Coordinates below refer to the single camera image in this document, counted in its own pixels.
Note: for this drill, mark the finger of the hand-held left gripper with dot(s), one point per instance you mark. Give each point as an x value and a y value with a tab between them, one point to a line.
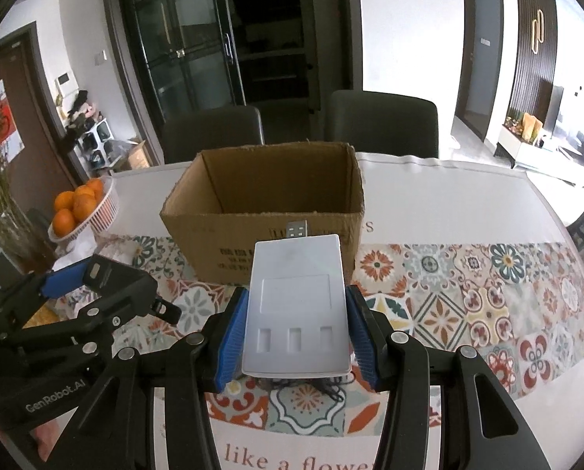
66	279
101	320

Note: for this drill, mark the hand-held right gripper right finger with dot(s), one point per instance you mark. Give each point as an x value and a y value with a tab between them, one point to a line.
365	342

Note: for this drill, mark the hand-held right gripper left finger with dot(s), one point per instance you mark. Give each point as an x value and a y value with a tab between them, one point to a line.
228	347

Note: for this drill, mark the white USB hub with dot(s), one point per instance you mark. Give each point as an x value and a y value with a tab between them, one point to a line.
294	303

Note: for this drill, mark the brown cardboard box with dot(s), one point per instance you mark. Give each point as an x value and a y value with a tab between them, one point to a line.
272	181

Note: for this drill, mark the person's left hand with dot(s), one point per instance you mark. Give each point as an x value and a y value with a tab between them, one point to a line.
52	435

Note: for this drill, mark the floral tissue pack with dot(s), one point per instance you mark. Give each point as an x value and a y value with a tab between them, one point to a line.
76	249

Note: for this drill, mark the orange fruit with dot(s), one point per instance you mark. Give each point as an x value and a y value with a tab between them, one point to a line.
62	221
84	208
96	188
64	202

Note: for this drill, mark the clear glass vase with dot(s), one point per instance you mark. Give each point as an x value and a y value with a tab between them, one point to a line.
17	242

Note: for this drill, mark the white fruit basket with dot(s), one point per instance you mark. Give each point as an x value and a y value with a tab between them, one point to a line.
103	213

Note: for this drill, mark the grey plastic bag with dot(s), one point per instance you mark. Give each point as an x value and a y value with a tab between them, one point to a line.
116	151

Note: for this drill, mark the white shoe rack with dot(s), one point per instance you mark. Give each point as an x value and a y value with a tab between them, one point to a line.
93	142

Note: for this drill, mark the small cardboard box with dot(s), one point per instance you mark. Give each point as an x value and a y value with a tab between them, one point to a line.
139	155

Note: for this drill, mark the white patterned table cloth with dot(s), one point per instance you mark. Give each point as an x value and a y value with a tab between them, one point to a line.
444	196

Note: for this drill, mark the pink plush toy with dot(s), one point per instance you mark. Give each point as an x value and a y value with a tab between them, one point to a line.
88	108

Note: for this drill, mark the red door poster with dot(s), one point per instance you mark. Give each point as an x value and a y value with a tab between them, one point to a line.
3	117

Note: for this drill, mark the white intercom panel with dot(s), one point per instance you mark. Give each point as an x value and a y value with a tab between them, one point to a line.
65	84

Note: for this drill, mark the dark dining chair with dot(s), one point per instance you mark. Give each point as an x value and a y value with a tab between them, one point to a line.
380	122
208	134

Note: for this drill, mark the white TV cabinet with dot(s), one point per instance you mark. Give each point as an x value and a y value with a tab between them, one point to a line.
542	159

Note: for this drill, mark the orange paper bag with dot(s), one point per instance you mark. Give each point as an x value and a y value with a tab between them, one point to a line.
532	129

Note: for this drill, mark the dark glass sliding door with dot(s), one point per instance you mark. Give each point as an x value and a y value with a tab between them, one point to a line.
184	34

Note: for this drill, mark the black television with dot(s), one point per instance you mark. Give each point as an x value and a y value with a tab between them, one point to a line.
555	110

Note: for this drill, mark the grey interior door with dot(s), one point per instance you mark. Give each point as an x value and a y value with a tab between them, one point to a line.
483	58

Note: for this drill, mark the white wall switch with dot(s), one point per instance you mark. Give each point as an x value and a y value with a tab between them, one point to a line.
101	58

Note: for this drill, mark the dark slatted wall panel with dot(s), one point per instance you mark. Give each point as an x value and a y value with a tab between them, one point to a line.
527	78

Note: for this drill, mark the gold wall ornament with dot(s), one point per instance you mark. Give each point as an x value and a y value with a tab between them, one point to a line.
538	29

